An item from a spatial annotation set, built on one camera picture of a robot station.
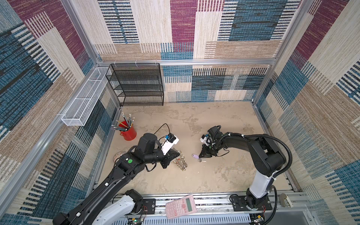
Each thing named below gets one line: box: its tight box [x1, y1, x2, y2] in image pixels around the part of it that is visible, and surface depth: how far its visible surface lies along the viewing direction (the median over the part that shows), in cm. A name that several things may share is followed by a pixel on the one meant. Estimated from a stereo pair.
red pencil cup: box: [118, 120, 137, 141], surface depth 96 cm
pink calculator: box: [165, 195, 198, 220], surface depth 74 cm
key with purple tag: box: [191, 153, 207, 163], surface depth 91 cm
